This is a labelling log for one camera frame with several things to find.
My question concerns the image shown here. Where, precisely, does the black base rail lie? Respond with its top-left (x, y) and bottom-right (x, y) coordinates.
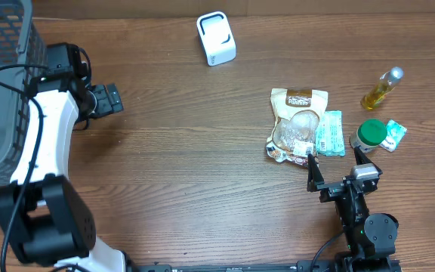
top-left (126, 261), bottom-right (402, 272)

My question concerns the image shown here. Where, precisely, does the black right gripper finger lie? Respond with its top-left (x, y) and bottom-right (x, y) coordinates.
top-left (307, 153), bottom-right (325, 192)
top-left (353, 147), bottom-right (372, 165)

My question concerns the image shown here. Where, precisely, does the green white Knorr jar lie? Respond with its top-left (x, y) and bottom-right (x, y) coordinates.
top-left (349, 119), bottom-right (387, 153)

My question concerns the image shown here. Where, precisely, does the white barcode scanner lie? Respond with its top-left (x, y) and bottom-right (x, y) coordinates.
top-left (196, 11), bottom-right (236, 66)

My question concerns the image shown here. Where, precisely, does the brown white snack bag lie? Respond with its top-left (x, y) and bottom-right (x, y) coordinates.
top-left (265, 88), bottom-right (329, 167)

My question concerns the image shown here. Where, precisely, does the green tissue pack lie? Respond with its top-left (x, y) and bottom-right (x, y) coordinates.
top-left (380, 119), bottom-right (407, 152)

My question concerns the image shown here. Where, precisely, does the yellow Vim bottle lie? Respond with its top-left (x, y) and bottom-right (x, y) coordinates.
top-left (360, 66), bottom-right (404, 110)

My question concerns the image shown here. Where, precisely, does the teal wet wipes packet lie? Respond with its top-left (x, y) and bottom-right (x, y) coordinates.
top-left (316, 110), bottom-right (346, 156)

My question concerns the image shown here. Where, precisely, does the grey plastic mesh basket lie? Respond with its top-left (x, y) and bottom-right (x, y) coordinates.
top-left (0, 0), bottom-right (48, 186)

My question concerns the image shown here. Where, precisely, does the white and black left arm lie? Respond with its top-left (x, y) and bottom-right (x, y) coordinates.
top-left (0, 43), bottom-right (132, 272)

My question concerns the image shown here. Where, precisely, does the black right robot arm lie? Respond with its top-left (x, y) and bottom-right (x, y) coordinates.
top-left (298, 147), bottom-right (402, 272)

